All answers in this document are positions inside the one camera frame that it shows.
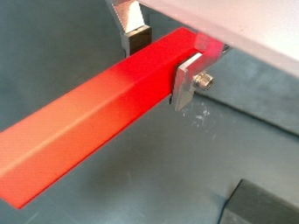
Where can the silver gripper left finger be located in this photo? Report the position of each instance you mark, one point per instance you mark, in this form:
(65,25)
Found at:
(135,32)

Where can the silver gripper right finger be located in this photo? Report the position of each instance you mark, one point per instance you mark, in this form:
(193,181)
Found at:
(191,76)

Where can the red hexagonal bar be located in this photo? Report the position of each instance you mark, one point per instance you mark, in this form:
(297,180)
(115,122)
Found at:
(44,145)

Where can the black curved stand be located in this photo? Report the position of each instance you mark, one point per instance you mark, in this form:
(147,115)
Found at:
(252,205)

